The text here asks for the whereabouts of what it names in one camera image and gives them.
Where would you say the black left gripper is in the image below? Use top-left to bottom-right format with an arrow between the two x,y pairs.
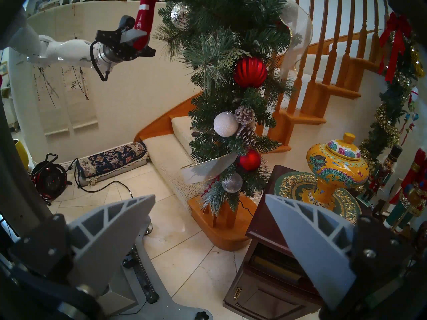
96,15 -> 156,62

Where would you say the tinsel lamp post garland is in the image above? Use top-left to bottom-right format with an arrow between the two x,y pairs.
359,29 -> 426,176

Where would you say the carpeted wooden staircase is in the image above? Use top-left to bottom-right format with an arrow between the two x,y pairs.
133,53 -> 381,213

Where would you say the small black-hat nutcracker figure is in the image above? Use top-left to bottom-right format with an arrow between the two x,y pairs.
357,144 -> 403,206

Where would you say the right gripper ribbed grey right finger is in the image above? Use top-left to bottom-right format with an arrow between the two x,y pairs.
265,194 -> 412,310

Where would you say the dark wooden cabinet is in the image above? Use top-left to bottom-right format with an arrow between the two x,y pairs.
223,165 -> 334,320

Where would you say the wooden stair balustrade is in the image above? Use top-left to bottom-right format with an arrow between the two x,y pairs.
188,0 -> 391,251

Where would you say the green pine garland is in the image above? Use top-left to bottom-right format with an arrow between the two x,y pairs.
153,0 -> 304,215

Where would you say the small red ball ornament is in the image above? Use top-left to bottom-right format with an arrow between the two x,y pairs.
236,149 -> 262,172

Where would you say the red velvet bow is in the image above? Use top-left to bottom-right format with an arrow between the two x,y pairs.
378,12 -> 412,84

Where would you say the frosted pine cone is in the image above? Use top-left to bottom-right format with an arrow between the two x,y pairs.
238,124 -> 258,147
234,105 -> 256,126

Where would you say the right gripper ribbed grey left finger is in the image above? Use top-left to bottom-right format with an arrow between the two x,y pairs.
12,195 -> 156,296

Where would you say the tall red nutcracker figure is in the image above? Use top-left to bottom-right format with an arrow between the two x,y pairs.
383,148 -> 427,231

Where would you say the silver faceted ball ornament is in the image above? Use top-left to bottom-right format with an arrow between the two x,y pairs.
170,3 -> 190,30

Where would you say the clear snowflake ball ornament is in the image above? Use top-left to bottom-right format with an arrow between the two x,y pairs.
222,172 -> 243,193

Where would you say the yellow porcelain lidded urn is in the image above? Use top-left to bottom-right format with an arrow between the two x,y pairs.
302,133 -> 370,210

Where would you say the yellow ceramic pot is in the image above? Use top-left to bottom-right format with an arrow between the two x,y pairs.
13,139 -> 30,171

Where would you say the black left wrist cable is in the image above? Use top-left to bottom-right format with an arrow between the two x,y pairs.
89,39 -> 110,82

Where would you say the black floor cable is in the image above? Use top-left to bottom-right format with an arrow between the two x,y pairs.
67,158 -> 134,200

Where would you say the red mini stocking ornament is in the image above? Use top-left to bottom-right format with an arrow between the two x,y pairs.
133,0 -> 160,51

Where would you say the gold bell ornament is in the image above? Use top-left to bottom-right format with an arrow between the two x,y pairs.
410,46 -> 425,78

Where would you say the black red cable reel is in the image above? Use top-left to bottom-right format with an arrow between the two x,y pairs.
30,153 -> 72,206

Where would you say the black power strip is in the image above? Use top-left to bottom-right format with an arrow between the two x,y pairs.
128,246 -> 160,305

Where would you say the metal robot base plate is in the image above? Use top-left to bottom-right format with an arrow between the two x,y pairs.
97,216 -> 214,320

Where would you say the green gold decorative plate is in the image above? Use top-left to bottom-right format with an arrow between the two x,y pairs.
274,171 -> 362,225

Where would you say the colourful hanging ornament string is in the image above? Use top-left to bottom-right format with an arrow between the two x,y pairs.
400,86 -> 420,146

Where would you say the white glitter ball ornament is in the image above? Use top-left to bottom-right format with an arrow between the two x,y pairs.
213,111 -> 239,137

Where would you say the dark patterned rug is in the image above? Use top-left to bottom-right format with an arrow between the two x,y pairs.
76,141 -> 149,186

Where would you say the hanging ink painting scroll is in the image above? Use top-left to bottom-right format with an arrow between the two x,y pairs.
32,64 -> 70,136
61,64 -> 99,130

